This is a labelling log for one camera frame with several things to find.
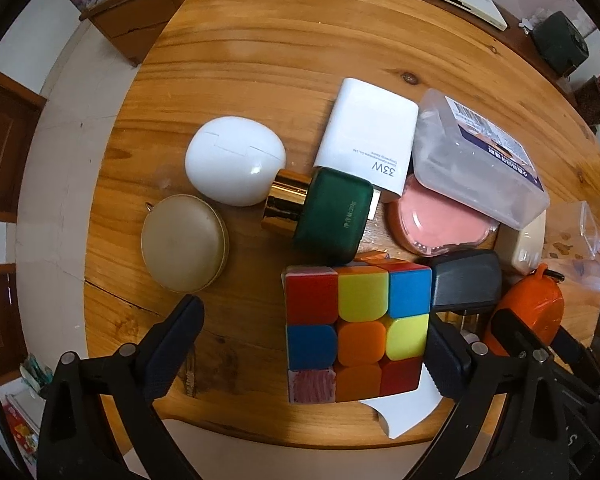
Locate green perfume bottle gold cap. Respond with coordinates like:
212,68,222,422
261,168,374,266

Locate orange tape measure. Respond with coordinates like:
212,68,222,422
481,263,565,356

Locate colourful rubik's cube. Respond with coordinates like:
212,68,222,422
282,256,432,404

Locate black power adapter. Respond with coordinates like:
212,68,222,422
416,249,502,314

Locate clear plastic box with label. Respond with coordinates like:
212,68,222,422
412,89,550,231

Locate small wooden side cabinet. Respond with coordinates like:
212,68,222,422
80,0,185,66

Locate beige plug adapter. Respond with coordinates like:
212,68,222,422
494,211,546,275

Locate small clear plastic container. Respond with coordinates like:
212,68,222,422
543,200,598,260

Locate pink round compact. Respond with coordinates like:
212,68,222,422
386,174,498,257

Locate white egg-shaped earbud case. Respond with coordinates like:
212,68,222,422
184,116,286,207

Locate white 33W charger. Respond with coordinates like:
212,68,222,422
314,78,419,202

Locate dark jar red lid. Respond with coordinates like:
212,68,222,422
574,75,600,127

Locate round beige compact case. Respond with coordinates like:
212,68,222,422
140,194,230,294

